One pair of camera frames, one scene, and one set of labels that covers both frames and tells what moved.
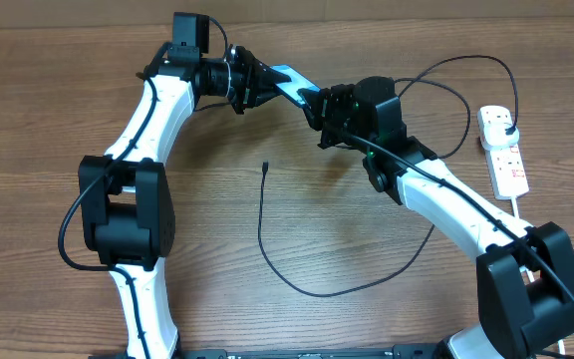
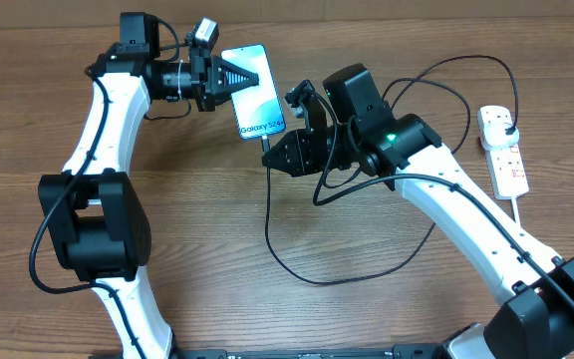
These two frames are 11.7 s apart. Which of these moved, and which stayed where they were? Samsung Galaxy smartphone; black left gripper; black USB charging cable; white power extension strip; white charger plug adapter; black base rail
Moved: black USB charging cable; Samsung Galaxy smartphone; black left gripper
Stayed: black base rail; white power extension strip; white charger plug adapter
